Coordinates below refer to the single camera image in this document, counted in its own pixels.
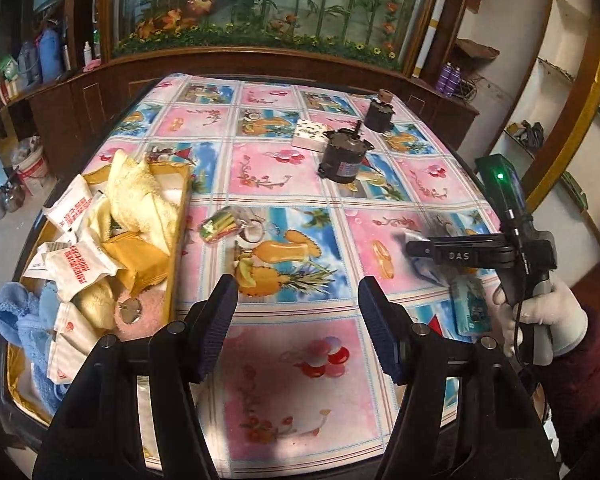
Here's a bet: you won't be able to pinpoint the white plastic bucket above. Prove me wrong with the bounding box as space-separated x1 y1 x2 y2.
14 152 51 192

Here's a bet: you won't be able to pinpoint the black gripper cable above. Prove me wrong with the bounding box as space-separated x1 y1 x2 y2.
507 210 548 397

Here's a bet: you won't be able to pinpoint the white desiccant sachet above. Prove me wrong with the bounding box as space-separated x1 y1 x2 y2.
22 242 61 279
42 240 119 304
44 175 107 234
47 305 106 384

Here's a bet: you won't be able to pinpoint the pale yellow sponge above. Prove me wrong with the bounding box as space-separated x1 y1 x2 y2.
75 280 119 332

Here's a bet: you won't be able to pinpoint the grey cloth on shelf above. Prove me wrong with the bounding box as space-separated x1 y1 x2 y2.
514 121 546 153

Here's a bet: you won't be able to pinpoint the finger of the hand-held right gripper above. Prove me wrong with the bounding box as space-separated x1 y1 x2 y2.
405 234 512 268

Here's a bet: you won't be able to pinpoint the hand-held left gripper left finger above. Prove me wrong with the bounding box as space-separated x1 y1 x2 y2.
32 274 239 480

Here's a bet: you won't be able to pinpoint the yellow towel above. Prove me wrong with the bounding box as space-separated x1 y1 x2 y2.
87 150 181 254

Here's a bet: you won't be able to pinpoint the white gold paper roll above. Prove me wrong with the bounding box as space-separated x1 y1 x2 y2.
411 0 450 80

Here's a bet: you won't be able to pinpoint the tangled dark wires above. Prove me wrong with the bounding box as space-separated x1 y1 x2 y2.
457 76 488 103

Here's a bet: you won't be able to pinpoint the blue plastic bottle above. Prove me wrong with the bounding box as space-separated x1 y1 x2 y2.
37 27 66 83

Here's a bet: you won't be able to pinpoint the person's right hand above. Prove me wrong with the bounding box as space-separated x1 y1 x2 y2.
492 279 589 359

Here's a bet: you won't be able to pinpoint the large blue towel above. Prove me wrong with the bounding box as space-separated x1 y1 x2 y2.
0 282 70 402

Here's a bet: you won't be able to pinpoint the black motor with shaft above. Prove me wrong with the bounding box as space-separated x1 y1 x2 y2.
317 121 376 184

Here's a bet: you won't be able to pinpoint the fruit print tablecloth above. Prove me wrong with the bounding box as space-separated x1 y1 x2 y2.
40 72 506 466

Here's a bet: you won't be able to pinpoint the small snack packet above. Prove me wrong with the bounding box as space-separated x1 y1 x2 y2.
196 206 269 248

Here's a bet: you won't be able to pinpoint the teal wipes packet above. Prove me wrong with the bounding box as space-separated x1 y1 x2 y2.
450 275 493 337

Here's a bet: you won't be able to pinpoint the metal kettle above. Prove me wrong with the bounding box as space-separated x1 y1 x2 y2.
0 180 28 226

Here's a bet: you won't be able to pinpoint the gold storage box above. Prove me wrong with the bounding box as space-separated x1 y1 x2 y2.
7 162 194 411

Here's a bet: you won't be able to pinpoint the white dotted box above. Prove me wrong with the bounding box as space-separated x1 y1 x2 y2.
291 120 331 152

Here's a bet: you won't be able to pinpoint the pink fuzzy brooch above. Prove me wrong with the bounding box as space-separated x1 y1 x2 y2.
112 280 175 342

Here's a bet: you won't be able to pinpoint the black motor with wooden cap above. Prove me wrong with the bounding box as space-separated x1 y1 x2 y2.
364 89 397 134

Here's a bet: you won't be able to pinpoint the gold packet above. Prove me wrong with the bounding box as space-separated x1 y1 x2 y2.
102 232 174 294

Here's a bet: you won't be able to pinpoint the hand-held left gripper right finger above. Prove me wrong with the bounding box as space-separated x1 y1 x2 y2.
357 276 561 480

